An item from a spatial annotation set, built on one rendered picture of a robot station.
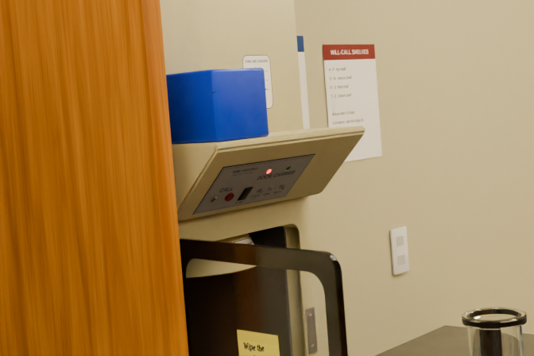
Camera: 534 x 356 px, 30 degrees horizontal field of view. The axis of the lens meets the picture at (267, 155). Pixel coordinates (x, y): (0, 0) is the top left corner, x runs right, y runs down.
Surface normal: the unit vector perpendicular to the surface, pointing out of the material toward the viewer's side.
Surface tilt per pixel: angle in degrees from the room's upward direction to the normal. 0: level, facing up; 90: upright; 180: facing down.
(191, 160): 90
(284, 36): 90
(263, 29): 90
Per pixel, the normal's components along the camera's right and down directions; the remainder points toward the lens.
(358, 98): 0.76, -0.03
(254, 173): 0.59, 0.69
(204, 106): -0.65, 0.09
